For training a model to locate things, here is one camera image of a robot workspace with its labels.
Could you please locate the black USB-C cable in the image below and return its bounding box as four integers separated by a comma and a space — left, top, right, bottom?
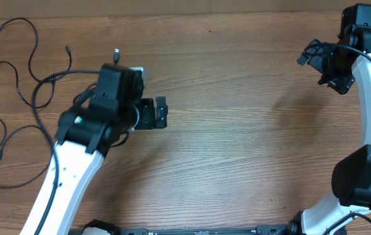
0, 17, 73, 109

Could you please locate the black USB-A cable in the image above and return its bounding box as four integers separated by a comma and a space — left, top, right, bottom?
0, 117, 54, 189

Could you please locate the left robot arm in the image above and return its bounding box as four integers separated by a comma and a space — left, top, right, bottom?
21, 64, 168, 234

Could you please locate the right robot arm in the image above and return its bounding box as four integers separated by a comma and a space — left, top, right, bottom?
286, 3, 371, 234

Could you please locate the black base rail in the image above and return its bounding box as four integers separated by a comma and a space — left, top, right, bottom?
69, 219, 348, 235

